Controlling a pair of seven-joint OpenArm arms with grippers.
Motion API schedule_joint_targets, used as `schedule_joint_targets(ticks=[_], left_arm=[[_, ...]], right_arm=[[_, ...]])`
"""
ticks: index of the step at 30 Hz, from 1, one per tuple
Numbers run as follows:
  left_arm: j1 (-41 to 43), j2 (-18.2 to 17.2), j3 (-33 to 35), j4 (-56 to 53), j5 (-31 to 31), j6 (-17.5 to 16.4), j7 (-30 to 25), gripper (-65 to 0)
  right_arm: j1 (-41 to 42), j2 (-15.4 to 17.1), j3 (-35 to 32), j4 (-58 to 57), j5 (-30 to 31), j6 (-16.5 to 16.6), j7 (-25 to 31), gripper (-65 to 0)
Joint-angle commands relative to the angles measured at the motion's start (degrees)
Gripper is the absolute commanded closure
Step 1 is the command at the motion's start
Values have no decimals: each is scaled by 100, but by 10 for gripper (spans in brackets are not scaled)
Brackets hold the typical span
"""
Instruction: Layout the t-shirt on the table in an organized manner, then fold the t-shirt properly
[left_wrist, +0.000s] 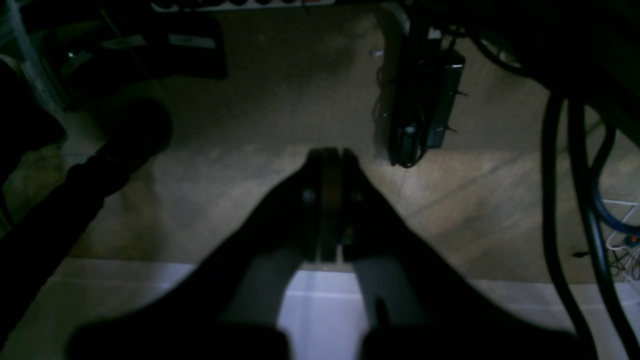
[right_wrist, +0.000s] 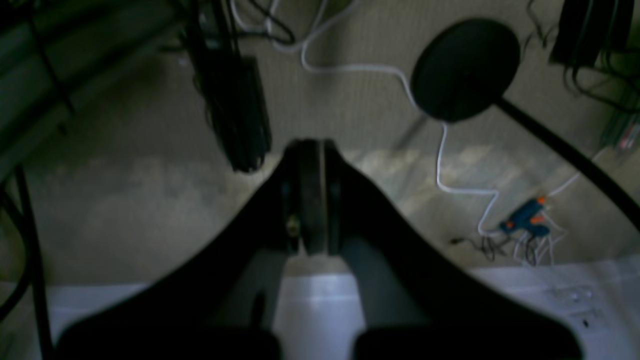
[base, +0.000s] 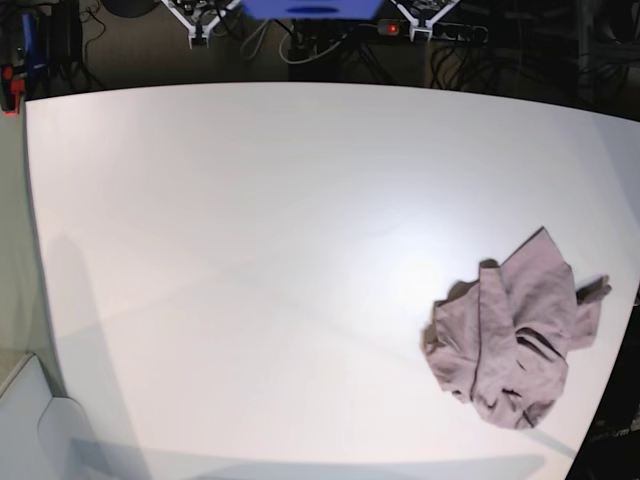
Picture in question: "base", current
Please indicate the blue plastic bin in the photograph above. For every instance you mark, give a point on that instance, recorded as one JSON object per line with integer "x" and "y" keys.
{"x": 312, "y": 9}

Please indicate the black power strip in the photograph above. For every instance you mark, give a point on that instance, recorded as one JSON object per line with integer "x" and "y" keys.
{"x": 441, "y": 31}

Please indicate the white aluminium frame right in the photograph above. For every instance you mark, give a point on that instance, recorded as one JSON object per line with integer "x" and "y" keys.
{"x": 423, "y": 15}

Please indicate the white aluminium frame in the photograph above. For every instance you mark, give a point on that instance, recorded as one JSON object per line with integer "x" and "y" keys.
{"x": 423, "y": 15}
{"x": 200, "y": 18}

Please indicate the red and black clamp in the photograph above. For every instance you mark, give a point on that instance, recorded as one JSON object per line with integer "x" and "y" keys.
{"x": 13, "y": 86}

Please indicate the white aluminium frame left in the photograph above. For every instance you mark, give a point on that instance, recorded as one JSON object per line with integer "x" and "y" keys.
{"x": 200, "y": 18}

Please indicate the mauve pink t-shirt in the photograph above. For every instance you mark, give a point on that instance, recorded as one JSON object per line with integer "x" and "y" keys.
{"x": 500, "y": 343}

